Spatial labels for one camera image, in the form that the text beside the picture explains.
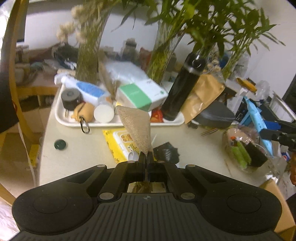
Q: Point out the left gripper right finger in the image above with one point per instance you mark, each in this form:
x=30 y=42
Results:
x=172 y=176

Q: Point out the green white tissue box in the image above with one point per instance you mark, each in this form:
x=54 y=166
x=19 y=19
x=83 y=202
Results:
x=145 y=95

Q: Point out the yellow wet wipes pack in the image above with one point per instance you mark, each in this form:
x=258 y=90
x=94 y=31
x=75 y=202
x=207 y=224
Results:
x=121 y=145

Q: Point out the white lid jar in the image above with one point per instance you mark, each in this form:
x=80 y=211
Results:
x=104 y=112

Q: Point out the wooden chair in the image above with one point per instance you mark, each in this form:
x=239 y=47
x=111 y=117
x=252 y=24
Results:
x=13 y=14

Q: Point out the black round table cap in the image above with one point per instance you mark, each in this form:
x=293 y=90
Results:
x=60 y=144

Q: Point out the brown paper bag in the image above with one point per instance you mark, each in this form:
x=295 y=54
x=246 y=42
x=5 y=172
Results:
x=205 y=91

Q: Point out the black garbage bag roll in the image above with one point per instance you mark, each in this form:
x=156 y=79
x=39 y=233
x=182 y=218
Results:
x=166 y=152

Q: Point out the glass vase plant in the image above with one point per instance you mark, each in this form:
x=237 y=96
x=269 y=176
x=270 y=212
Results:
x=171 y=17
x=88 y=23
x=206 y=25

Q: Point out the right bamboo plant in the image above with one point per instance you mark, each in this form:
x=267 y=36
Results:
x=247 y=26

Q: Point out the black pouch in basket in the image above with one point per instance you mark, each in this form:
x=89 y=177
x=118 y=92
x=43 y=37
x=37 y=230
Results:
x=258 y=158

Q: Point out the woven wicker basket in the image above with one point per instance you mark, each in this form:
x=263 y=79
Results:
x=269 y=167

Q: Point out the white blue tube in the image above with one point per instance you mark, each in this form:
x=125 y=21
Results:
x=90 y=93

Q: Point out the tan pouch with carabiner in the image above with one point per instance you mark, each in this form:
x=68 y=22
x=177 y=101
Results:
x=83 y=113

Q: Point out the beige burlap cloth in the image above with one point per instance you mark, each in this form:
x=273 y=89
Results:
x=137 y=123

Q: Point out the left glass vase plant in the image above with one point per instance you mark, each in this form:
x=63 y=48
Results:
x=88 y=23

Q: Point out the middle glass vase plant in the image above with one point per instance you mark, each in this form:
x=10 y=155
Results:
x=171 y=17

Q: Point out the black thermos bottle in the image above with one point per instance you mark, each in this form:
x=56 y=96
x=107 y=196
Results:
x=185 y=81

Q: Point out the grey zip case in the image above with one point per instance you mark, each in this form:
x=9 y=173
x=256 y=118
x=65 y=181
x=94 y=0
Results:
x=216 y=115

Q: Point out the blue plastic packet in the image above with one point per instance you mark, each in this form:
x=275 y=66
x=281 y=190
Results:
x=258 y=123

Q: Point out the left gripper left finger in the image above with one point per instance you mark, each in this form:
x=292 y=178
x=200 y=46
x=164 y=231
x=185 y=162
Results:
x=120 y=178

